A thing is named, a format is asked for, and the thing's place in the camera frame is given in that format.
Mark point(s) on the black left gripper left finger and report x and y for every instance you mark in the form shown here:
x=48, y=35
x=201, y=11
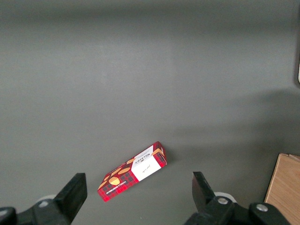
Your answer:
x=70, y=194

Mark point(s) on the wooden drawer cabinet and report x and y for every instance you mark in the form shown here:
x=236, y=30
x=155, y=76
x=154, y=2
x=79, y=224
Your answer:
x=283, y=187

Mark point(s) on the beige plastic tray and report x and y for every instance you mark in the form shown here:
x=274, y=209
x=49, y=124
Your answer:
x=299, y=70

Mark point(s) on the red tartan shortbread cookie box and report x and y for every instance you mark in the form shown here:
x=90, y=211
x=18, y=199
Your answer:
x=131, y=172

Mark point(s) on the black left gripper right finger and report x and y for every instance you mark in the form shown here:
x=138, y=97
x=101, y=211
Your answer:
x=204, y=194

